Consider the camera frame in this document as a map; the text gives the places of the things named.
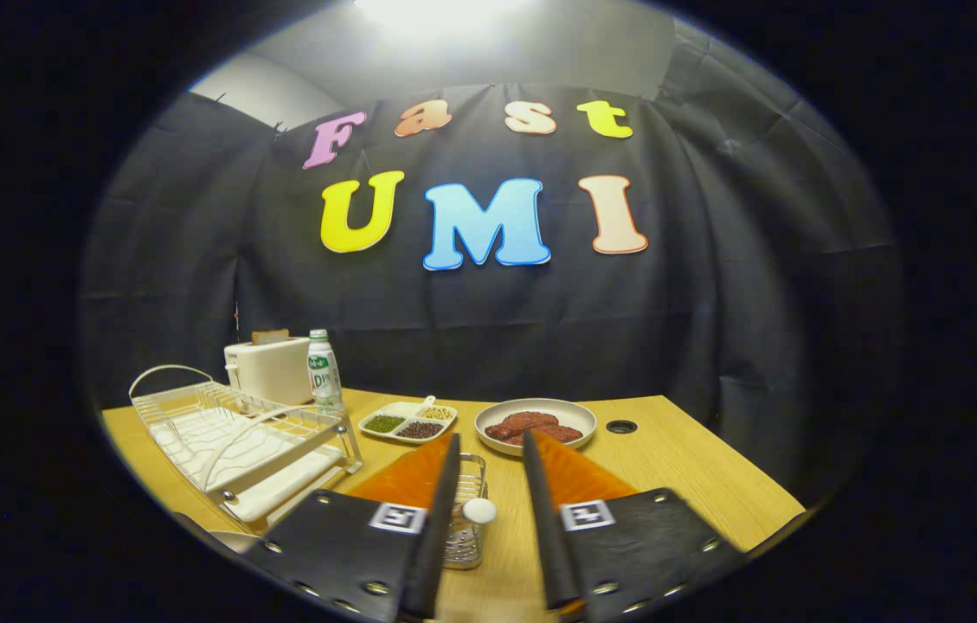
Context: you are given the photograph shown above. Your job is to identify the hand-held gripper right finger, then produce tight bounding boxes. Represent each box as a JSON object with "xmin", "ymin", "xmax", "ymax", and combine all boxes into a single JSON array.
[{"xmin": 523, "ymin": 428, "xmax": 744, "ymax": 622}]

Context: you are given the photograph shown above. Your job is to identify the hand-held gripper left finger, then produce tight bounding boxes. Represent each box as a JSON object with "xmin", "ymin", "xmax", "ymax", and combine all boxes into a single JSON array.
[{"xmin": 241, "ymin": 433, "xmax": 461, "ymax": 622}]

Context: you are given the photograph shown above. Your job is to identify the silver wire basket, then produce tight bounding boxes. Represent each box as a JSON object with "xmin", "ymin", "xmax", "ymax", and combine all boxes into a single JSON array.
[{"xmin": 440, "ymin": 453, "xmax": 490, "ymax": 570}]

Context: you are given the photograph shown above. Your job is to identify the spoon with pink checkered handle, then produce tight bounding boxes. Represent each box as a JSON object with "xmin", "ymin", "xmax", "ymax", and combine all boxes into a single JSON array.
[{"xmin": 460, "ymin": 497, "xmax": 498, "ymax": 542}]

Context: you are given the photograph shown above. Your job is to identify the white wire dish rack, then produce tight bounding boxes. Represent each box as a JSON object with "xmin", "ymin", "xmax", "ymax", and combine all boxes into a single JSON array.
[{"xmin": 129, "ymin": 364, "xmax": 363, "ymax": 530}]

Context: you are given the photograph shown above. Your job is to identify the beige plate with meat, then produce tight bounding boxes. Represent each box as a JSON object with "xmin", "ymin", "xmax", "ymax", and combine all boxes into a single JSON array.
[{"xmin": 474, "ymin": 398, "xmax": 598, "ymax": 458}]

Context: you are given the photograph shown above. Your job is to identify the white divided dish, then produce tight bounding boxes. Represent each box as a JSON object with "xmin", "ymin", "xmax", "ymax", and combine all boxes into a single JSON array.
[{"xmin": 358, "ymin": 396, "xmax": 459, "ymax": 446}]

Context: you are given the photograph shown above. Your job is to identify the white drip tray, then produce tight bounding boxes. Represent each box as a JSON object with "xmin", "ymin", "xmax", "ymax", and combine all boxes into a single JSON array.
[{"xmin": 151, "ymin": 407, "xmax": 347, "ymax": 525}]

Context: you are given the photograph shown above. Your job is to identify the white bottle with green label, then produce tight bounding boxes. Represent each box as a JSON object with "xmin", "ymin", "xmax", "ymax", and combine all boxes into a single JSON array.
[{"xmin": 307, "ymin": 329, "xmax": 344, "ymax": 412}]

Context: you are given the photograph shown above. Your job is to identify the white toaster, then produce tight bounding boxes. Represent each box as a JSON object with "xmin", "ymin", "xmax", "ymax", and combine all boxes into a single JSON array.
[{"xmin": 224, "ymin": 336, "xmax": 316, "ymax": 406}]

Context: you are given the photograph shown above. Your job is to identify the black backdrop cloth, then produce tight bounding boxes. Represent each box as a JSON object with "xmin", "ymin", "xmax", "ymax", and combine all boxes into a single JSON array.
[{"xmin": 81, "ymin": 17, "xmax": 901, "ymax": 511}]

